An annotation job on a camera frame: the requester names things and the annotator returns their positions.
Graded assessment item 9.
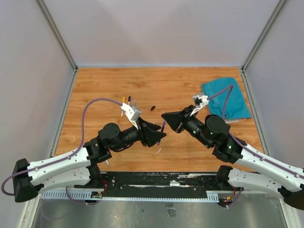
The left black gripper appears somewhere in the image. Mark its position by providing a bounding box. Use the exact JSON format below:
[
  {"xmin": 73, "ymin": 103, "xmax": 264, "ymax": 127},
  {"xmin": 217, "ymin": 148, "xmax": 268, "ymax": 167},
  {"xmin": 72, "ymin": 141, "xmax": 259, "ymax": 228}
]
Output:
[{"xmin": 112, "ymin": 117, "xmax": 167, "ymax": 152}]

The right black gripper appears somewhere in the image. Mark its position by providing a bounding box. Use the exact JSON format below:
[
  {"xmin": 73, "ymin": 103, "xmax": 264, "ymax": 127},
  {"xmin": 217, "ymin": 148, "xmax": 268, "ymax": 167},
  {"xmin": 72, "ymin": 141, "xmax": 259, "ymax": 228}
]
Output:
[{"xmin": 161, "ymin": 104, "xmax": 212, "ymax": 148}]

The purple gel pen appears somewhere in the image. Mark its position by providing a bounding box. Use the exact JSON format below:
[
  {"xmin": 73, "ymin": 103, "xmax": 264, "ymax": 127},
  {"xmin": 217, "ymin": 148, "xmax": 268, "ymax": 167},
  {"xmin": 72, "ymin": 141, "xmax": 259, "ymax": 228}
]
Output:
[{"xmin": 157, "ymin": 120, "xmax": 166, "ymax": 145}]

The yellow capped white marker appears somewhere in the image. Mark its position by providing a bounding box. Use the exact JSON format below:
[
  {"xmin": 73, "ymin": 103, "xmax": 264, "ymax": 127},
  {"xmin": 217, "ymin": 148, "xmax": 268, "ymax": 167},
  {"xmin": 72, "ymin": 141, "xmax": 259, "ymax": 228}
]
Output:
[{"xmin": 121, "ymin": 97, "xmax": 125, "ymax": 118}]

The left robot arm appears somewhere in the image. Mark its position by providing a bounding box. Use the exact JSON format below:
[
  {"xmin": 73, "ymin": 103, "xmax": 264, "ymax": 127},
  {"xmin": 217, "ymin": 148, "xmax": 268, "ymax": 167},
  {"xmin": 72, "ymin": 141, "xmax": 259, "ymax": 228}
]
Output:
[{"xmin": 12, "ymin": 118, "xmax": 166, "ymax": 203}]

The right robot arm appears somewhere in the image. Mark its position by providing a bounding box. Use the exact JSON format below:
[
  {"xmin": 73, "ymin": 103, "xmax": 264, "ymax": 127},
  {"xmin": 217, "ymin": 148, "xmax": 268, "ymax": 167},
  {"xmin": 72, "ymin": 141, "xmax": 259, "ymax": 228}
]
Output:
[{"xmin": 161, "ymin": 105, "xmax": 304, "ymax": 210}]

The teal cloth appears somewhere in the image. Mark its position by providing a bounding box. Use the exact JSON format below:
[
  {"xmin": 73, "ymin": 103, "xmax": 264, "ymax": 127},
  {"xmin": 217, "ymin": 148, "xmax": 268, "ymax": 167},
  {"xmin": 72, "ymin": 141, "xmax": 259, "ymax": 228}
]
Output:
[{"xmin": 201, "ymin": 77, "xmax": 251, "ymax": 119}]

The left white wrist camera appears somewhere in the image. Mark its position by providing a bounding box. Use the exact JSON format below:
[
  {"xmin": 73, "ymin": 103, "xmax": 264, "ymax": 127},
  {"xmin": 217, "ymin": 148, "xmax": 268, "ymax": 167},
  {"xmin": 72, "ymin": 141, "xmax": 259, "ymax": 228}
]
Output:
[{"xmin": 121, "ymin": 103, "xmax": 142, "ymax": 128}]

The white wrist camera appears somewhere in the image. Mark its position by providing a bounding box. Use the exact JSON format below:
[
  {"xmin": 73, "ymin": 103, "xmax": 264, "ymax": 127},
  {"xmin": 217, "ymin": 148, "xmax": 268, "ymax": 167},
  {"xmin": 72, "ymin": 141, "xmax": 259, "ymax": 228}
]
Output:
[
  {"xmin": 121, "ymin": 103, "xmax": 142, "ymax": 128},
  {"xmin": 190, "ymin": 93, "xmax": 209, "ymax": 116}
]

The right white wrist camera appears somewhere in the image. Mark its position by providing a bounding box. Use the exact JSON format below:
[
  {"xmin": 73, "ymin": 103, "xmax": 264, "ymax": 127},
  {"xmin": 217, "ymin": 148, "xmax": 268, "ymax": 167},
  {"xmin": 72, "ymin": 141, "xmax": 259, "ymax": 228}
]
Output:
[{"xmin": 190, "ymin": 93, "xmax": 209, "ymax": 116}]

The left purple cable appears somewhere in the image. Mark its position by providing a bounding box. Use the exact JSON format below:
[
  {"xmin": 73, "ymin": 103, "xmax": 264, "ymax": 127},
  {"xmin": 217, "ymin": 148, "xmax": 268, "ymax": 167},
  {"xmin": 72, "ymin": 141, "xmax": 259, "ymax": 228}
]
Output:
[{"xmin": 1, "ymin": 98, "xmax": 123, "ymax": 196}]

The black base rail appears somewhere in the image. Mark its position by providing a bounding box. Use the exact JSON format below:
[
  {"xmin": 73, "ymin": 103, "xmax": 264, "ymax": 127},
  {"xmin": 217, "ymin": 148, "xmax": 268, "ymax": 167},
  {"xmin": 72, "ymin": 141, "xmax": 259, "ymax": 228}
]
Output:
[{"xmin": 95, "ymin": 171, "xmax": 228, "ymax": 199}]

